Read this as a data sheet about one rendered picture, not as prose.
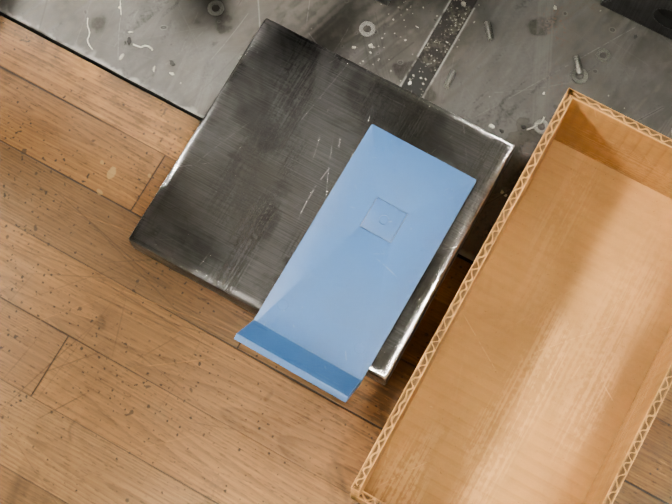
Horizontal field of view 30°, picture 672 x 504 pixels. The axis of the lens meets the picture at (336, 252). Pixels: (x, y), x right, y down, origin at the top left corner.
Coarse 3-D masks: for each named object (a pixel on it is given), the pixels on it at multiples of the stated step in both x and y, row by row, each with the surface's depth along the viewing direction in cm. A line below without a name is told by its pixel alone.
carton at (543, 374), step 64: (576, 128) 72; (640, 128) 69; (512, 192) 68; (576, 192) 75; (640, 192) 74; (512, 256) 74; (576, 256) 74; (640, 256) 74; (448, 320) 66; (512, 320) 73; (576, 320) 73; (640, 320) 72; (448, 384) 72; (512, 384) 72; (576, 384) 72; (640, 384) 72; (384, 448) 67; (448, 448) 71; (512, 448) 71; (576, 448) 71
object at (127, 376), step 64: (0, 64) 77; (64, 64) 77; (0, 128) 76; (64, 128) 76; (128, 128) 76; (192, 128) 76; (0, 192) 75; (64, 192) 75; (128, 192) 75; (0, 256) 74; (64, 256) 74; (128, 256) 74; (0, 320) 73; (64, 320) 73; (128, 320) 73; (192, 320) 73; (0, 384) 72; (64, 384) 72; (128, 384) 72; (192, 384) 72; (256, 384) 72; (0, 448) 71; (64, 448) 71; (128, 448) 71; (192, 448) 71; (256, 448) 71; (320, 448) 71; (640, 448) 71
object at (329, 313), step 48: (384, 144) 73; (336, 192) 73; (384, 192) 73; (432, 192) 73; (336, 240) 72; (384, 240) 72; (432, 240) 72; (288, 288) 71; (336, 288) 71; (384, 288) 71; (240, 336) 68; (288, 336) 70; (336, 336) 70; (384, 336) 70; (336, 384) 68
